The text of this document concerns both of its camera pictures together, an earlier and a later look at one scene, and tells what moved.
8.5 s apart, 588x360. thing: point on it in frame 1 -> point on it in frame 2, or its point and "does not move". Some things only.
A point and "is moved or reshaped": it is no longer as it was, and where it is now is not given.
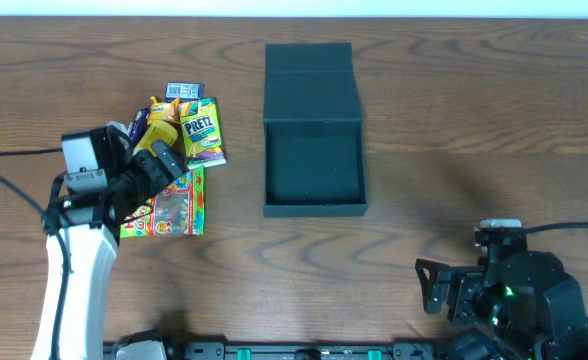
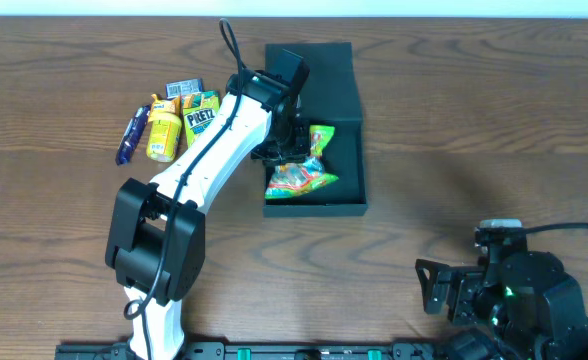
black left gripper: [159, 163] -> [284, 151]
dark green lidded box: [314, 133] does not move
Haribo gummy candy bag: [177, 211] is moved or reshaped
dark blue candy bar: [139, 123] does not move
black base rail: [225, 351] does not move
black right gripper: [454, 289] does not move
